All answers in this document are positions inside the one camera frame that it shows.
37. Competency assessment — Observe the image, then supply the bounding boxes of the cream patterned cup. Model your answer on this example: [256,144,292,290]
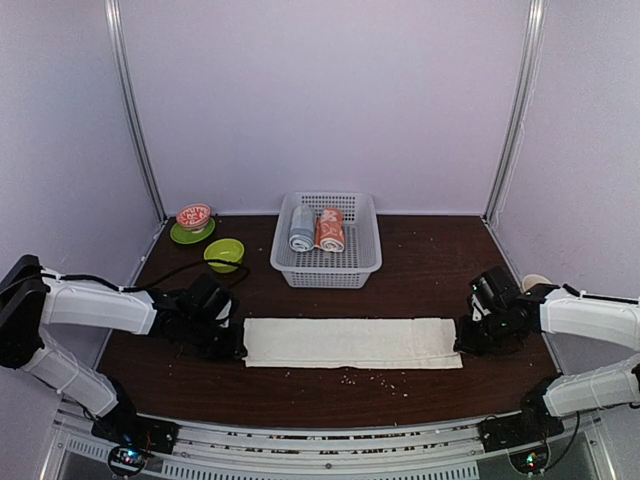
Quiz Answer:
[521,274,551,292]

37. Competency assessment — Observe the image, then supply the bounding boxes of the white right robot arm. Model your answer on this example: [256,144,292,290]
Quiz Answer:
[454,266,639,442]

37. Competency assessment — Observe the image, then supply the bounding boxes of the aluminium frame post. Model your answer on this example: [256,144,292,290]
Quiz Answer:
[483,0,547,226]
[104,0,168,223]

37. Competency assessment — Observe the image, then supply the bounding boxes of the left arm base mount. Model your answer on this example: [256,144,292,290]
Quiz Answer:
[84,379,179,479]

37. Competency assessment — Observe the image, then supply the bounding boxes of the white perforated plastic basket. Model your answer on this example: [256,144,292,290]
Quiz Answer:
[270,192,382,289]

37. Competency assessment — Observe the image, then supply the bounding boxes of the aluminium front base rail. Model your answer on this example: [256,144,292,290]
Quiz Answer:
[37,407,619,480]

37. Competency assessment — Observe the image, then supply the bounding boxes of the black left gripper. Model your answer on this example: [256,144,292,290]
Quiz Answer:
[184,313,246,361]

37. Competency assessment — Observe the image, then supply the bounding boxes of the orange bunny pattern towel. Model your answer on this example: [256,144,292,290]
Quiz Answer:
[315,207,346,253]

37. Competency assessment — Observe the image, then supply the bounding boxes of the green plastic bowl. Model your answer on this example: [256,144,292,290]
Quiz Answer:
[203,238,245,274]

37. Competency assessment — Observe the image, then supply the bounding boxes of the cream white towel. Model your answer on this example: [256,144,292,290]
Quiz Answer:
[243,318,463,370]

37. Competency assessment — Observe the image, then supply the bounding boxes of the red white patterned bowl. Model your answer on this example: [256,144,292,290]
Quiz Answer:
[176,203,211,231]

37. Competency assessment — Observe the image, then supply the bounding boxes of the right aluminium frame post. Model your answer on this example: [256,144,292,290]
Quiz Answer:
[483,0,547,226]

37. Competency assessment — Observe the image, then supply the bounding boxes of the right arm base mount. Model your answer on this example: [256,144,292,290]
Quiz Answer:
[478,377,564,476]

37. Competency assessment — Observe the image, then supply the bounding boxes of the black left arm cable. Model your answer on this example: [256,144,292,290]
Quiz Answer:
[39,260,251,296]

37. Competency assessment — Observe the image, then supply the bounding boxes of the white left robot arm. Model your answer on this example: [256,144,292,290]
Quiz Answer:
[1,255,246,444]

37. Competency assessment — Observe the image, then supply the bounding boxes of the rolled light blue towel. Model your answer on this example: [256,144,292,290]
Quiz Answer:
[288,204,316,253]

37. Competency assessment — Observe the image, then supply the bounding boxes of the green plastic plate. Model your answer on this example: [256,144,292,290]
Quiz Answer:
[170,217,216,245]

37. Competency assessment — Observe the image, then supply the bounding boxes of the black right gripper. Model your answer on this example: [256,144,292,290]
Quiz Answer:
[454,308,512,357]

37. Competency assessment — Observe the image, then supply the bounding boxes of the left aluminium frame post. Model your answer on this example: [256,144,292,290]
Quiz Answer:
[104,0,168,223]

